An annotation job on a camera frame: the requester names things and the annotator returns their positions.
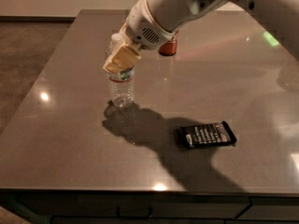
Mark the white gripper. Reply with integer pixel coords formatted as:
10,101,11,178
103,0,178,74

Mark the clear plastic water bottle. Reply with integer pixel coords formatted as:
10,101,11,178
107,33,135,108

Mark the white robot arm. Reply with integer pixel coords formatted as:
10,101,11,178
103,0,299,74

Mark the black rxbar chocolate wrapper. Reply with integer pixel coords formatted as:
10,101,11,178
178,121,237,148

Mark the red cola can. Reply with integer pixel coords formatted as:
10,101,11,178
158,31,178,56

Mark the dark cabinet drawer front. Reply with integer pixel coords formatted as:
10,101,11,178
0,192,299,224

